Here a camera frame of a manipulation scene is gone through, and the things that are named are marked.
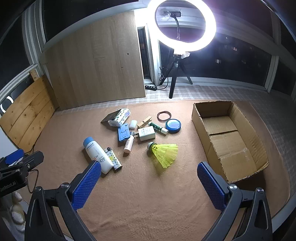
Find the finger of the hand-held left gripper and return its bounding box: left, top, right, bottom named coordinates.
left=10, top=151, right=44, bottom=174
left=0, top=149, right=25, bottom=165

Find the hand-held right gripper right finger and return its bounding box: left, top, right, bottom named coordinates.
left=196, top=161, right=273, bottom=241

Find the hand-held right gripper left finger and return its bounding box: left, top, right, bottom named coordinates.
left=24, top=160, right=102, bottom=241

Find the patterned lighter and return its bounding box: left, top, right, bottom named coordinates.
left=104, top=147, right=122, bottom=173

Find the brown cardboard box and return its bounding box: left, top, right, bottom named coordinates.
left=191, top=100, right=269, bottom=183

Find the yellow shuttlecock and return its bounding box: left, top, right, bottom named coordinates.
left=147, top=142, right=179, bottom=169

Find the small white bottle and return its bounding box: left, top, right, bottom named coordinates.
left=123, top=132, right=135, bottom=153

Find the blue plastic phone stand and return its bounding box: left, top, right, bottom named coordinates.
left=117, top=123, right=130, bottom=142

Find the black card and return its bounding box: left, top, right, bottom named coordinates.
left=101, top=111, right=121, bottom=124

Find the blue oval lid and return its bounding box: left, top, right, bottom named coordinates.
left=166, top=119, right=181, bottom=133

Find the white patterned tissue pack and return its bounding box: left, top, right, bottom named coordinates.
left=108, top=108, right=130, bottom=127

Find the white plug charger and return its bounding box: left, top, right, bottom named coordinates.
left=133, top=127, right=156, bottom=143

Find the green white glue stick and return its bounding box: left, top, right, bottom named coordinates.
left=148, top=122, right=169, bottom=136

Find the wooden clothespin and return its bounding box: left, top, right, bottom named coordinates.
left=137, top=116, right=152, bottom=128

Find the white fluffy cloth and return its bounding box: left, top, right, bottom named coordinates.
left=0, top=190, right=26, bottom=232

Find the pine plank board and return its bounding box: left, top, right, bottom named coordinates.
left=0, top=70, right=56, bottom=152

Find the tan blanket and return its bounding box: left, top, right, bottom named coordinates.
left=30, top=100, right=290, bottom=241

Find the bundle of brown rubber bands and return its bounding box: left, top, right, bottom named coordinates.
left=157, top=111, right=172, bottom=121

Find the black tripod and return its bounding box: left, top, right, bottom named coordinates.
left=165, top=47, right=193, bottom=99

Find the large wood panel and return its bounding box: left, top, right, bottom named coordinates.
left=44, top=10, right=147, bottom=110

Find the black power cable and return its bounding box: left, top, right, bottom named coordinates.
left=157, top=66, right=173, bottom=91

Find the white ring light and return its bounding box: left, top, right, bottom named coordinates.
left=147, top=0, right=216, bottom=52

